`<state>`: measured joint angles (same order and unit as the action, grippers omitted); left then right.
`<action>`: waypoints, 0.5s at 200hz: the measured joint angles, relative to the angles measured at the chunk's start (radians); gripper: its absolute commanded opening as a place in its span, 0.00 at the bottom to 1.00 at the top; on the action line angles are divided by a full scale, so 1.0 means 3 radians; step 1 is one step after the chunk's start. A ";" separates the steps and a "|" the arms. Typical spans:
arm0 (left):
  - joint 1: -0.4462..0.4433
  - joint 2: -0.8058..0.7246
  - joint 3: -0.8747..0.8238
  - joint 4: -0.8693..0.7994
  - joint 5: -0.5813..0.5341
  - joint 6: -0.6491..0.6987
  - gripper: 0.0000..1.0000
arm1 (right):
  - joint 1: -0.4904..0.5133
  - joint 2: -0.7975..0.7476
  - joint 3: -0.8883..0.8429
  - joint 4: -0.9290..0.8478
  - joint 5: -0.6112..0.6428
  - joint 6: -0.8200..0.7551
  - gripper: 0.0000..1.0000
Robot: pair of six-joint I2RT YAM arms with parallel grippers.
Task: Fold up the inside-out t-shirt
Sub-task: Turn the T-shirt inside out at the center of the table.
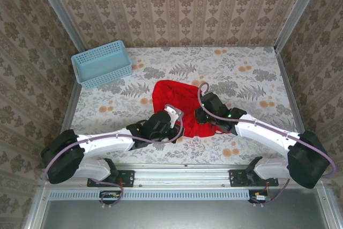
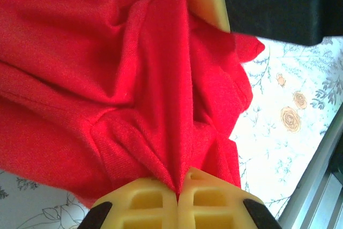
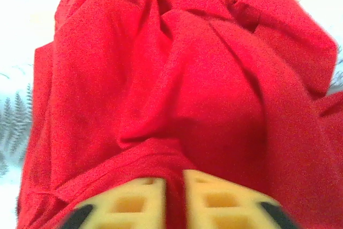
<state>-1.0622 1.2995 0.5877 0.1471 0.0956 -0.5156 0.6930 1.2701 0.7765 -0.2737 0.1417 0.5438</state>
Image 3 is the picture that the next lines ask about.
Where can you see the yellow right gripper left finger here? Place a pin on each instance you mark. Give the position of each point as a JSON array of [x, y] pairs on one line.
[[128, 207]]

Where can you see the red t-shirt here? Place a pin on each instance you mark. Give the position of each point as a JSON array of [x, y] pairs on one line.
[[174, 78]]

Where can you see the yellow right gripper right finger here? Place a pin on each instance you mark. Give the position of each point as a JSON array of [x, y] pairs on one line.
[[222, 207]]

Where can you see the floral tablecloth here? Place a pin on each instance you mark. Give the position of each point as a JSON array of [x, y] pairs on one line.
[[16, 38]]

